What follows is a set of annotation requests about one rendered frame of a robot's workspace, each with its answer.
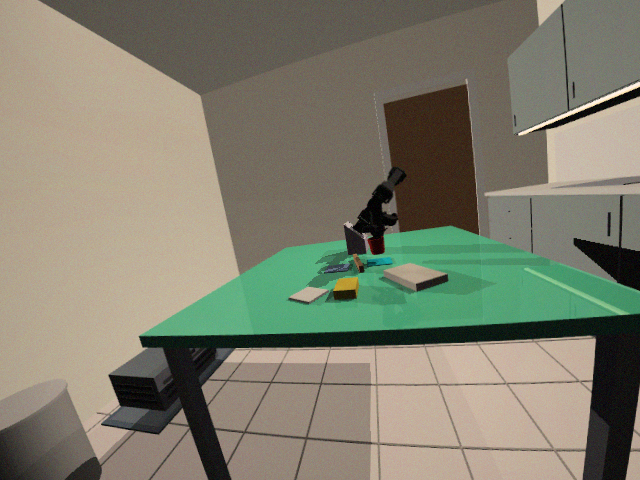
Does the yellow rectangular block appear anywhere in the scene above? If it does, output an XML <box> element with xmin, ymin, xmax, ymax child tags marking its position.
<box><xmin>333</xmin><ymin>277</ymin><xmax>359</xmax><ymax>300</ymax></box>

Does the beige flat rectangular block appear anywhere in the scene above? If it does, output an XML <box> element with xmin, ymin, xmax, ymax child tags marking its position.
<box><xmin>383</xmin><ymin>263</ymin><xmax>448</xmax><ymax>291</ymax></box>

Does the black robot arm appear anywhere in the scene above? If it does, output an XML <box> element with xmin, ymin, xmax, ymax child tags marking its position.
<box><xmin>353</xmin><ymin>167</ymin><xmax>406</xmax><ymax>234</ymax></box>

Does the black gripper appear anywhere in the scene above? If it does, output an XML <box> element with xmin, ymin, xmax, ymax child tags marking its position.
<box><xmin>362</xmin><ymin>210</ymin><xmax>388</xmax><ymax>240</ymax></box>

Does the beige flat square tile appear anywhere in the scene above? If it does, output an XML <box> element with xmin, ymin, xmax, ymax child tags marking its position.
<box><xmin>288</xmin><ymin>287</ymin><xmax>329</xmax><ymax>304</ymax></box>

